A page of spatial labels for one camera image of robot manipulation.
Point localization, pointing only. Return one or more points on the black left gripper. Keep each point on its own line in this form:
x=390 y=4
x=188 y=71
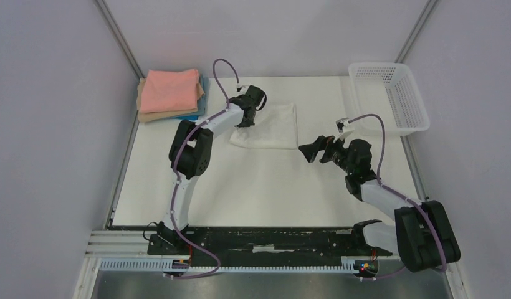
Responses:
x=245 y=124

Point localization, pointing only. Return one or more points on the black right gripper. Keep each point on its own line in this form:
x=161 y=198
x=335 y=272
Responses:
x=325 y=147

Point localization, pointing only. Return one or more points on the white t shirt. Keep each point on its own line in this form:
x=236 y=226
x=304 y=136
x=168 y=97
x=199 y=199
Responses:
x=275 y=127

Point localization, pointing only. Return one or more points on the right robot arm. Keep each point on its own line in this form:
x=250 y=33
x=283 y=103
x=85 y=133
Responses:
x=421 y=236

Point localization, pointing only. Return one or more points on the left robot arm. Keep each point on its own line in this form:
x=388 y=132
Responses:
x=190 y=156

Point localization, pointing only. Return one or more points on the blue folded t shirt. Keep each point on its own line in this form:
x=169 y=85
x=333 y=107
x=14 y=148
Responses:
x=202 y=102

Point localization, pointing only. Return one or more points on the white plastic basket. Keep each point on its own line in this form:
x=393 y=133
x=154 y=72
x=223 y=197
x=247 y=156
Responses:
x=390 y=91

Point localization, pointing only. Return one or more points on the beige folded t shirt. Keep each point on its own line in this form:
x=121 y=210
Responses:
x=154 y=116

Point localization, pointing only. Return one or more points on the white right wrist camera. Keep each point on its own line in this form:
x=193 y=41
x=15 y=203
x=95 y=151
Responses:
x=344 y=126

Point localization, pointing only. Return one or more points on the white cable duct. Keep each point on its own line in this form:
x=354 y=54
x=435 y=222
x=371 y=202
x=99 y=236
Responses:
x=170 y=265

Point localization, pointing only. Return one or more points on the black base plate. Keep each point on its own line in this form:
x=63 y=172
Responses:
x=267 y=259

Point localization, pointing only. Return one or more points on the aluminium frame rail left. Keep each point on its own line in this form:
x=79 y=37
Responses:
x=117 y=34

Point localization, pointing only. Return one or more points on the aluminium frame rail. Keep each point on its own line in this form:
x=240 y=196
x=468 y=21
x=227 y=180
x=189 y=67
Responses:
x=427 y=11
x=117 y=34

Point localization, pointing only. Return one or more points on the aluminium frame rail right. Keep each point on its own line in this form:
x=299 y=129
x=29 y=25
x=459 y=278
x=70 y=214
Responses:
x=427 y=11

